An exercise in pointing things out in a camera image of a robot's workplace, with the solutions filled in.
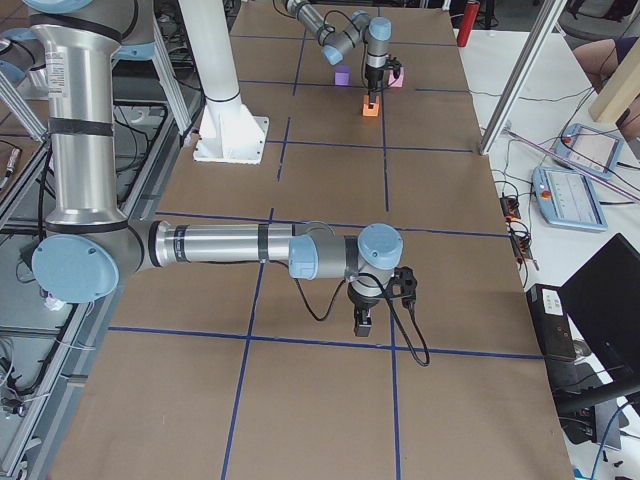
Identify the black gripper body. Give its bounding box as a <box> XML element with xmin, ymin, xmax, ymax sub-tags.
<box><xmin>364</xmin><ymin>65</ymin><xmax>385</xmax><ymax>91</ymax></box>
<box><xmin>347</xmin><ymin>283</ymin><xmax>384</xmax><ymax>311</ymax></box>

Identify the orange foam block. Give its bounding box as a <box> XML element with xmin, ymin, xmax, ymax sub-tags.
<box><xmin>362</xmin><ymin>95</ymin><xmax>380</xmax><ymax>118</ymax></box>

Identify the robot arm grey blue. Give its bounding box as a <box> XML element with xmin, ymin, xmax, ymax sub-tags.
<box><xmin>282</xmin><ymin>1</ymin><xmax>402</xmax><ymax>116</ymax></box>
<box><xmin>30</xmin><ymin>1</ymin><xmax>413</xmax><ymax>336</ymax></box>

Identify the pink foam block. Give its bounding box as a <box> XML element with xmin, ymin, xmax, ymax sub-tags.
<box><xmin>387</xmin><ymin>67</ymin><xmax>404</xmax><ymax>88</ymax></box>

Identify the purple foam block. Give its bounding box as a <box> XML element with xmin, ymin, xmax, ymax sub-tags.
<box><xmin>334</xmin><ymin>65</ymin><xmax>351</xmax><ymax>86</ymax></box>

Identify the red cylinder tube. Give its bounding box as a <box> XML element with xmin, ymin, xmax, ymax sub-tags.
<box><xmin>456</xmin><ymin>0</ymin><xmax>480</xmax><ymax>48</ymax></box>

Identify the silver grabber stick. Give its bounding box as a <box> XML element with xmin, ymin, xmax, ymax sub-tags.
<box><xmin>502</xmin><ymin>125</ymin><xmax>640</xmax><ymax>202</ymax></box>

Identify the orange black connector strip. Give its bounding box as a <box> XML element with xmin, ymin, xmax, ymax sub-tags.
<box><xmin>499</xmin><ymin>194</ymin><xmax>539</xmax><ymax>270</ymax></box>

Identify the black box device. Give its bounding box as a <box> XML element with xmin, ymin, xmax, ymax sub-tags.
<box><xmin>526</xmin><ymin>284</ymin><xmax>576</xmax><ymax>362</ymax></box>

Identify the near blue teach pendant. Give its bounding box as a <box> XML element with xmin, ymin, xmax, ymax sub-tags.
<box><xmin>531</xmin><ymin>166</ymin><xmax>608</xmax><ymax>232</ymax></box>

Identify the blue teach pendant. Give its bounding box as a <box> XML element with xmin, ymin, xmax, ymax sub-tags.
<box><xmin>531</xmin><ymin>166</ymin><xmax>608</xmax><ymax>232</ymax></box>
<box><xmin>553</xmin><ymin>123</ymin><xmax>622</xmax><ymax>179</ymax></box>

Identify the far blue teach pendant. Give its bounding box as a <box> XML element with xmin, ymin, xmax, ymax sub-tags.
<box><xmin>553</xmin><ymin>123</ymin><xmax>622</xmax><ymax>179</ymax></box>

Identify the black laptop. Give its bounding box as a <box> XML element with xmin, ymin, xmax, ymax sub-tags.
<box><xmin>556</xmin><ymin>233</ymin><xmax>639</xmax><ymax>415</ymax></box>

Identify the wooden beam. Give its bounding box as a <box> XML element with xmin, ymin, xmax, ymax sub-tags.
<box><xmin>589</xmin><ymin>41</ymin><xmax>640</xmax><ymax>123</ymax></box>

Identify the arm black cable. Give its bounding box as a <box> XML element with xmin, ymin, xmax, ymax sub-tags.
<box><xmin>293</xmin><ymin>272</ymin><xmax>431</xmax><ymax>367</ymax></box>

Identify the white pedestal column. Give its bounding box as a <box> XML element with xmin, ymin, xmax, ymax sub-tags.
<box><xmin>179</xmin><ymin>0</ymin><xmax>269</xmax><ymax>164</ymax></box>

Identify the aluminium frame post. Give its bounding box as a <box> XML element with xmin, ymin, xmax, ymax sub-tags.
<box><xmin>479</xmin><ymin>0</ymin><xmax>566</xmax><ymax>155</ymax></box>

